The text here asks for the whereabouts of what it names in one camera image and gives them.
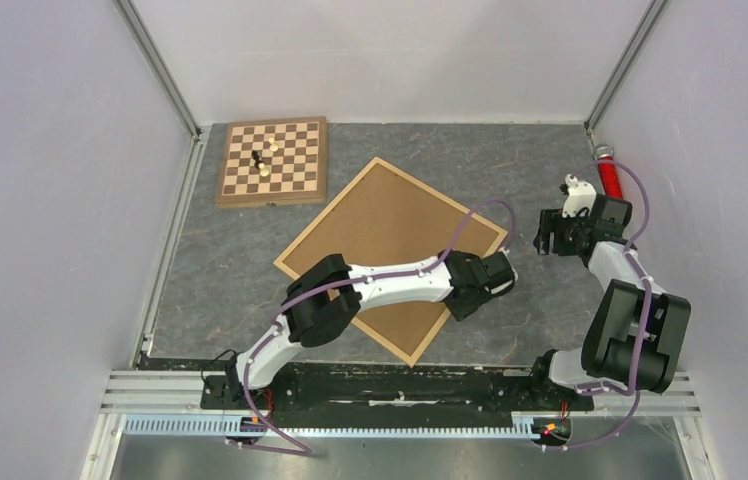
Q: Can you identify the red glitter microphone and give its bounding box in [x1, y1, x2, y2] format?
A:
[593, 144, 624, 199]

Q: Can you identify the wooden picture frame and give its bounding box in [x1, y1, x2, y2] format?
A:
[272, 156, 509, 369]

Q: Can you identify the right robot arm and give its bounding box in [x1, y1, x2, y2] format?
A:
[527, 194, 691, 408]

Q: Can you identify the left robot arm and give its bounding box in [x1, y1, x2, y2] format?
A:
[225, 249, 518, 408]

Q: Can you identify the wooden chessboard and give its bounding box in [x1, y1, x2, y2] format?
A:
[215, 116, 328, 208]

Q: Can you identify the black chess piece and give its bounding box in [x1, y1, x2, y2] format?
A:
[251, 151, 264, 169]

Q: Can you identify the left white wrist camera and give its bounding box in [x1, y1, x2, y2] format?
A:
[482, 250, 518, 297]

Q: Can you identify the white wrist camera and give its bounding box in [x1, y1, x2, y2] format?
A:
[482, 250, 518, 297]
[561, 174, 597, 218]

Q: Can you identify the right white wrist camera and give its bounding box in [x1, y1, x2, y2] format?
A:
[561, 174, 597, 218]

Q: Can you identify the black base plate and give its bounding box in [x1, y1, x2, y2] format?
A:
[198, 360, 595, 431]

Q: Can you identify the white slotted cable duct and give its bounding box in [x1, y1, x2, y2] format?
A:
[123, 413, 563, 441]

